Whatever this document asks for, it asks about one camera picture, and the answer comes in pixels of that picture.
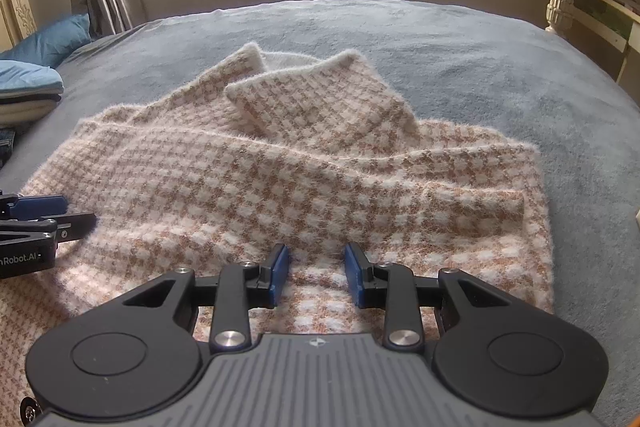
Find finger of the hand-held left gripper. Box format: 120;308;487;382
0;213;98;243
0;191;69;222

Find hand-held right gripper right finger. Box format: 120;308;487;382
345;242;512;353

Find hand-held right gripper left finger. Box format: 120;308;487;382
121;243;291;354

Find beige houndstooth knit coat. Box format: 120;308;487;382
0;42;557;427

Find folded blue jeans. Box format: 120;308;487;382
0;127;17;170

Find folded light blue garment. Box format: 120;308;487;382
0;60;65;98

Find blue pillow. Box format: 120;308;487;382
0;13;94;68

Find grey-blue bed blanket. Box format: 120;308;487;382
0;0;640;410

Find white carved bedpost finial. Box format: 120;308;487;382
545;0;575;36

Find white and green desk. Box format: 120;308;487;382
562;0;640;86

